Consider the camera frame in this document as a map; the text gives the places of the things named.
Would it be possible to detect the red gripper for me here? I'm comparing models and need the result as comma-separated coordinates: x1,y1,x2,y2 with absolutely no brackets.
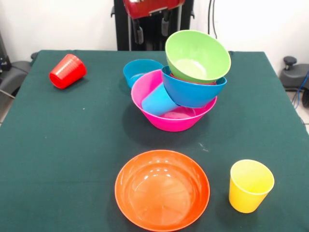
123,0,186,45

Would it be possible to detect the green bowl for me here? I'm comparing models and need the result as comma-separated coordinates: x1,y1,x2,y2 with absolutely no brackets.
165,29,232,85

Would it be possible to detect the small crimson bowl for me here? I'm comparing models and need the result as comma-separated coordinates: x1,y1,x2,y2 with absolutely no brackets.
169,72,218,86

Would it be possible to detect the blue cup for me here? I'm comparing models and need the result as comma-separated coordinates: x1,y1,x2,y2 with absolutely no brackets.
141,82,180,117

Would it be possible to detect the large blue bowl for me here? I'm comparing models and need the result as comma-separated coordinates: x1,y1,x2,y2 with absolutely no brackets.
161,65,228,109

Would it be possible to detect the large pink bowl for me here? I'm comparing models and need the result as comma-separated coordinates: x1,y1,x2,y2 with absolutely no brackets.
130,69,218,132

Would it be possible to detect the red cup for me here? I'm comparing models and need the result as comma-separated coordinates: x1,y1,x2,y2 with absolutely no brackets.
49,53,87,89

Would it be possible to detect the large orange bowl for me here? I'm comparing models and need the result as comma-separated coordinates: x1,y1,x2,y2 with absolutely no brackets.
114,149,211,232

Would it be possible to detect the small blue bowl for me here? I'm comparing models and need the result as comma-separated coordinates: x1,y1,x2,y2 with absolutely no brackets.
123,59,164,89

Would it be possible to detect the dark green tablecloth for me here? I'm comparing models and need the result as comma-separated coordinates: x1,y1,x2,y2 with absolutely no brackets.
0,50,309,232

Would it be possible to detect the yellow cup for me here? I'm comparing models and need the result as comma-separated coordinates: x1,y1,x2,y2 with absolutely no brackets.
228,159,275,214

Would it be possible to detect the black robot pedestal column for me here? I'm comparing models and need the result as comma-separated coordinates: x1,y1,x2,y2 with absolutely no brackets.
111,0,195,51

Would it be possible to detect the black hanging cable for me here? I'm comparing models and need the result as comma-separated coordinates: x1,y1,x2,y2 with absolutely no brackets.
207,0,218,41

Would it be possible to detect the black pedestal leg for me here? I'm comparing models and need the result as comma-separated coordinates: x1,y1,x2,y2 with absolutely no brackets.
279,56,309,108
0,52,39,97

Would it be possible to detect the blue cable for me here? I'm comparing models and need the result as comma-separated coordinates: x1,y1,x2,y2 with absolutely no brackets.
293,71,309,108

